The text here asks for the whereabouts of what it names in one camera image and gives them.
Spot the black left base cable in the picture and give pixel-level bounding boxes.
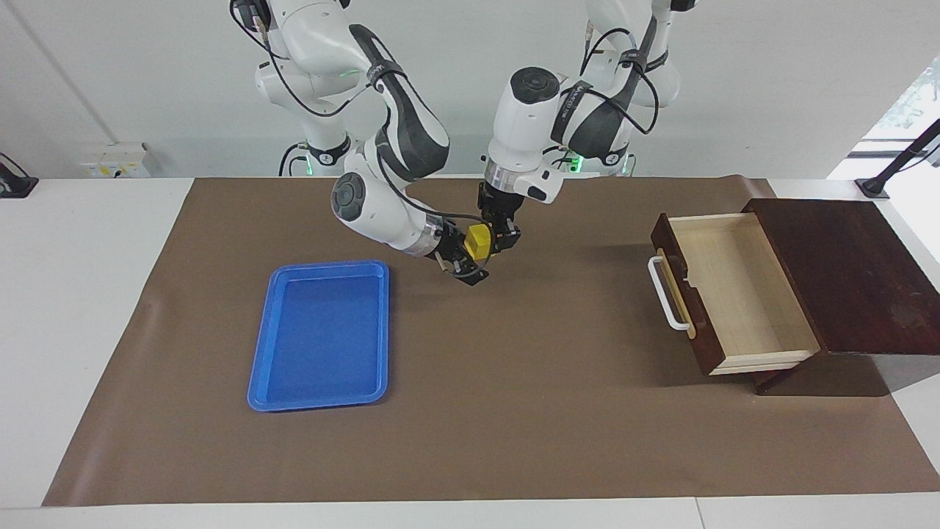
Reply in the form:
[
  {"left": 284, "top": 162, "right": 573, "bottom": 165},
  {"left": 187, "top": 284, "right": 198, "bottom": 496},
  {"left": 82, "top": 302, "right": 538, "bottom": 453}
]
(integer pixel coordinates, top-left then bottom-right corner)
[{"left": 543, "top": 143, "right": 582, "bottom": 170}]

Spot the wooden drawer with white handle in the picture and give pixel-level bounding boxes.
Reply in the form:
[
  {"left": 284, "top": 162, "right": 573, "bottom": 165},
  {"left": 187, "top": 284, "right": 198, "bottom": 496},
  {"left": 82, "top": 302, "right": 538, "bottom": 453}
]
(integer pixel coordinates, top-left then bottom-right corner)
[{"left": 648, "top": 212, "right": 822, "bottom": 377}]

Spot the dark wooden cabinet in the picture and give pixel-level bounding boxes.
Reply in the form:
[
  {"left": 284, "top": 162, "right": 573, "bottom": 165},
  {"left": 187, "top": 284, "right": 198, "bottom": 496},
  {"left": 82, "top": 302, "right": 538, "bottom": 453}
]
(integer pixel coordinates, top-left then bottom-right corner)
[{"left": 742, "top": 197, "right": 940, "bottom": 396}]

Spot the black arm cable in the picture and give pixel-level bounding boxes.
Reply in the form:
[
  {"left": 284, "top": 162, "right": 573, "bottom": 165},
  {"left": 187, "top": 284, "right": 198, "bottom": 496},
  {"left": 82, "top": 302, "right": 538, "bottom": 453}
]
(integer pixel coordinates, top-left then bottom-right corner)
[
  {"left": 579, "top": 21, "right": 663, "bottom": 137},
  {"left": 229, "top": 0, "right": 482, "bottom": 225}
]

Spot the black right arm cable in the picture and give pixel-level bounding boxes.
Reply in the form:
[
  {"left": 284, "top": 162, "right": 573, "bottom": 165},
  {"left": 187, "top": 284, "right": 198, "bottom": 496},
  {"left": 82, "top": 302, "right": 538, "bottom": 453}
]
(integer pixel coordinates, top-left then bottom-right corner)
[{"left": 229, "top": 0, "right": 482, "bottom": 225}]

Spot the black base cable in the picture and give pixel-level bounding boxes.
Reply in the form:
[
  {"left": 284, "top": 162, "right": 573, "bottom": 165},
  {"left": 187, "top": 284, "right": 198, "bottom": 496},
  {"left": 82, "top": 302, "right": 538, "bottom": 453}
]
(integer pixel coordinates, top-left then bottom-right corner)
[
  {"left": 543, "top": 143, "right": 582, "bottom": 170},
  {"left": 278, "top": 143, "right": 309, "bottom": 178}
]

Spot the black right base cable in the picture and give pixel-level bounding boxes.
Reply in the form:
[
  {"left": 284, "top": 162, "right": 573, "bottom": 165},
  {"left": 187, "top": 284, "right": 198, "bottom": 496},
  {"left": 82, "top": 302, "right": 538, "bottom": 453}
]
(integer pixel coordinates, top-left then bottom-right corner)
[{"left": 278, "top": 143, "right": 309, "bottom": 178}]

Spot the black angled stand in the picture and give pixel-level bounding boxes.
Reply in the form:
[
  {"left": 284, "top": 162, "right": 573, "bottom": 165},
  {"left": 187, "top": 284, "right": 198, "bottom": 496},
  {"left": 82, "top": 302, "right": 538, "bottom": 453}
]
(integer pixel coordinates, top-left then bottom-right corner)
[{"left": 856, "top": 119, "right": 940, "bottom": 201}]

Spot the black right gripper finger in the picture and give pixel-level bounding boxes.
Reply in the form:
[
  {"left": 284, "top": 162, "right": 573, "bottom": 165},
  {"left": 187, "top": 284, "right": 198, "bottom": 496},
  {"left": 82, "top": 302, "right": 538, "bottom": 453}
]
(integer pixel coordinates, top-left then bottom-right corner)
[{"left": 449, "top": 263, "right": 491, "bottom": 288}]

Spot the brown table mat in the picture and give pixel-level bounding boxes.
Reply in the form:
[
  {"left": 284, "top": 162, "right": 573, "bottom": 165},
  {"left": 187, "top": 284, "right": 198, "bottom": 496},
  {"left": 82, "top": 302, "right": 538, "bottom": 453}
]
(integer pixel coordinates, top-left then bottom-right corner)
[{"left": 42, "top": 175, "right": 940, "bottom": 508}]

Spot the blue plastic tray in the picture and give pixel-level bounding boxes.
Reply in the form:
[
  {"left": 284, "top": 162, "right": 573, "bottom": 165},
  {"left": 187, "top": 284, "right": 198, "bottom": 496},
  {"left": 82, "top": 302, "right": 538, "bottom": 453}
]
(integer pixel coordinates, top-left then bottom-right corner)
[{"left": 247, "top": 259, "right": 390, "bottom": 412}]

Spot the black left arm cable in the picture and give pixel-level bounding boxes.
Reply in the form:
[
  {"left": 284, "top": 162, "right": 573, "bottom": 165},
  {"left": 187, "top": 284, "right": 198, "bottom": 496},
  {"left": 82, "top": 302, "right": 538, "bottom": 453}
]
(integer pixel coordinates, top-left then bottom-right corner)
[{"left": 579, "top": 21, "right": 663, "bottom": 137}]

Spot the white wall outlet box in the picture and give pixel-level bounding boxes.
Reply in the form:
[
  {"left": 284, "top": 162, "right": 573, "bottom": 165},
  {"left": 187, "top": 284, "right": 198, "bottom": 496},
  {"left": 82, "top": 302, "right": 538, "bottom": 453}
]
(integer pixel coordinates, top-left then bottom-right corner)
[{"left": 79, "top": 142, "right": 151, "bottom": 179}]

